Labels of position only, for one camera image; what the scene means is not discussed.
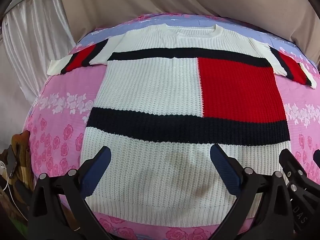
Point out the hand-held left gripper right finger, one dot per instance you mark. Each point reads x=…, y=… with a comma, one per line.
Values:
x=223, y=170

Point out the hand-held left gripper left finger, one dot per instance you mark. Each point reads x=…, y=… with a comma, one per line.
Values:
x=100, y=170

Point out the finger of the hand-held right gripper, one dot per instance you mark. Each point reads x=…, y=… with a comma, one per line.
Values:
x=292, y=165
x=317, y=158

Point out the white red black knit sweater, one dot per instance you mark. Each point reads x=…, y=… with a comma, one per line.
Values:
x=155, y=85

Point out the brown cloth pile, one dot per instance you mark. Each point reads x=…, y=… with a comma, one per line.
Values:
x=23, y=155

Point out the pink floral bedsheet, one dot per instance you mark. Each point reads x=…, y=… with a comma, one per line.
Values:
x=62, y=92

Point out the black device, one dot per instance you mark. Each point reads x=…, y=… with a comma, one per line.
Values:
x=11, y=161

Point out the white satin curtain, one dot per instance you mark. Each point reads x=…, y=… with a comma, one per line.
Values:
x=30, y=47

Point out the curved metal pole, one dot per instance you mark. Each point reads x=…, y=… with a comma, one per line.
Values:
x=17, y=0

